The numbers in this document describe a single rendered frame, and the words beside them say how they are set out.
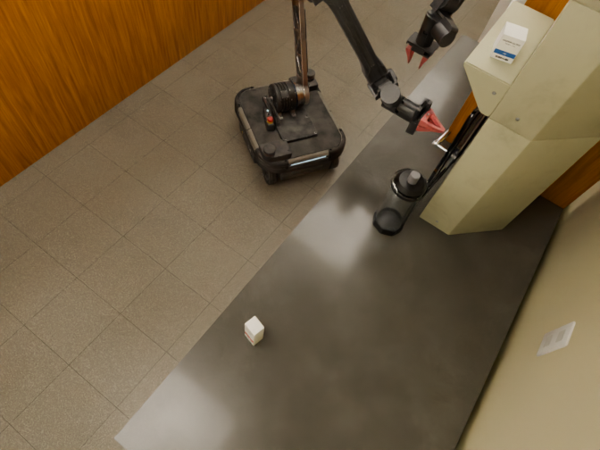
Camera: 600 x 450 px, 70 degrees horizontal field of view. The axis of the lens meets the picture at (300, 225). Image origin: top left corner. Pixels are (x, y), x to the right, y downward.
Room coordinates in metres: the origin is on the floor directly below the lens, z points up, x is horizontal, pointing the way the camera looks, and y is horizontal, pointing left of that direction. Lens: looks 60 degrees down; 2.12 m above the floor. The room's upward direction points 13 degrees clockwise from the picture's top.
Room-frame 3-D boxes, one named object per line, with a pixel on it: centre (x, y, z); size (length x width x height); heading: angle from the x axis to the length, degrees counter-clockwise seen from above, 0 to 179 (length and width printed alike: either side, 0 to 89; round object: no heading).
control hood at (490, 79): (0.98, -0.40, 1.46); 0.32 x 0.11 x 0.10; 155
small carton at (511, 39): (0.92, -0.37, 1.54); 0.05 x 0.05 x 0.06; 79
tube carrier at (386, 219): (0.76, -0.28, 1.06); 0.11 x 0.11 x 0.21
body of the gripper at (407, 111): (1.00, -0.25, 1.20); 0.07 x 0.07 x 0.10; 65
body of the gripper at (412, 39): (1.36, -0.28, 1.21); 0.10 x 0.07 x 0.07; 66
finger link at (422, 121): (0.97, -0.31, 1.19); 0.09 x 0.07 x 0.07; 65
